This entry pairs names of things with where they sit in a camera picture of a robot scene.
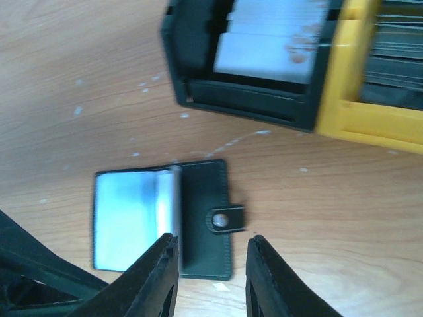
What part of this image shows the yellow bin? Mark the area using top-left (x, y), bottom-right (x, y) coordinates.
top-left (315, 1), bottom-right (422, 153)

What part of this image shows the white cards stack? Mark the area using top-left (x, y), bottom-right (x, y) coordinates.
top-left (213, 0), bottom-right (330, 84)

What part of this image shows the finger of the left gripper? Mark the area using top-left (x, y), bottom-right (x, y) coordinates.
top-left (1, 213), bottom-right (108, 312)

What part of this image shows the black cards stack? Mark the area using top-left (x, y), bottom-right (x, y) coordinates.
top-left (360, 1), bottom-right (422, 111)

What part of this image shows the black bin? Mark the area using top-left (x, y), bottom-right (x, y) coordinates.
top-left (161, 0), bottom-right (342, 131)

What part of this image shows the black leather card holder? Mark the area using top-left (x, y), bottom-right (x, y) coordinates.
top-left (92, 159), bottom-right (245, 281)

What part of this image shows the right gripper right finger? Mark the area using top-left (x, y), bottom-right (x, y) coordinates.
top-left (245, 235), bottom-right (340, 317)

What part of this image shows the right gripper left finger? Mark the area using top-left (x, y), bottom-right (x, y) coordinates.
top-left (69, 234), bottom-right (179, 317)

